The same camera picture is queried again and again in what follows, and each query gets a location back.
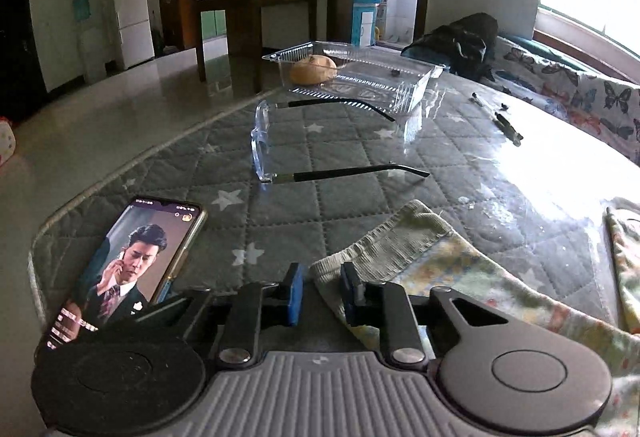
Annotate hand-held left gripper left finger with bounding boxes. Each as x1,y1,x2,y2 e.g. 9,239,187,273
135,262,306,368

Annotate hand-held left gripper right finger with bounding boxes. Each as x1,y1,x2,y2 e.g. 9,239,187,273
340,262,506,365

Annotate green printed pants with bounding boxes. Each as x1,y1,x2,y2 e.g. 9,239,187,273
309,200,640,437

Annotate grey quilted star table cover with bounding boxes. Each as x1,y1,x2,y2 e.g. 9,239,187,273
27,72,640,343

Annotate smartphone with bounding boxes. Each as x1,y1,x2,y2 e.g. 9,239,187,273
45,196,207,351

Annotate clear plastic tray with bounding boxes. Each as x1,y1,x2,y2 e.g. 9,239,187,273
262,41,445,114

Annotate bread bun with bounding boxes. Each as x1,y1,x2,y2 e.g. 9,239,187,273
290,56,339,86

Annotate black pen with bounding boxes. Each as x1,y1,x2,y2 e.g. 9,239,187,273
492,111,524,146

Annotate blue plastic box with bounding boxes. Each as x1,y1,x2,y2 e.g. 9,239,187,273
352,0,384,47

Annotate black bag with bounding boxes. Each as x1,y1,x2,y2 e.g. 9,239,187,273
401,12,500,81

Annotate wooden bar counter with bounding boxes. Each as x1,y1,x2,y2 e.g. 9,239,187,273
195,0,320,83

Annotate blue sofa mattress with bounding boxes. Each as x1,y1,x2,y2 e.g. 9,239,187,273
505,34,583,68

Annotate butterfly print blanket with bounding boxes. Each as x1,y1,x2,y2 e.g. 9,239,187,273
487,34,640,164

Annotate white refrigerator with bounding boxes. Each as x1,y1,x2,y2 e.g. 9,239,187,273
111,0,156,70

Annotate water dispenser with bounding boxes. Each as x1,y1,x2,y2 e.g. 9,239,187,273
72,0,109,84

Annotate clear frame eyeglasses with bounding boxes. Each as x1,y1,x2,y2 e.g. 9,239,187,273
250,98,431,184

